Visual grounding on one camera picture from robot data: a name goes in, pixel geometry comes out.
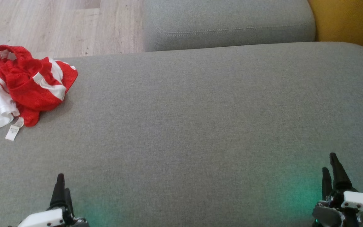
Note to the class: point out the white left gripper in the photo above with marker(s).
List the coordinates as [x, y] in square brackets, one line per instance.
[44, 219]

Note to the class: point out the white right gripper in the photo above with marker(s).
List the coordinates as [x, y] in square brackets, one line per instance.
[361, 201]

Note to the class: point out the red basketball shorts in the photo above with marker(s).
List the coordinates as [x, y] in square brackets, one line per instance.
[27, 78]

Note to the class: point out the large grey sofa seat cushion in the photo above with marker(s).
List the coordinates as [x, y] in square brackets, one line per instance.
[184, 126]

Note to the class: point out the yellow panel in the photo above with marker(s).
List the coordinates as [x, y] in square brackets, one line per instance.
[348, 22]

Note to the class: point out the small grey sofa cushion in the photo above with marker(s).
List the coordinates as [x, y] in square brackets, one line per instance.
[225, 22]

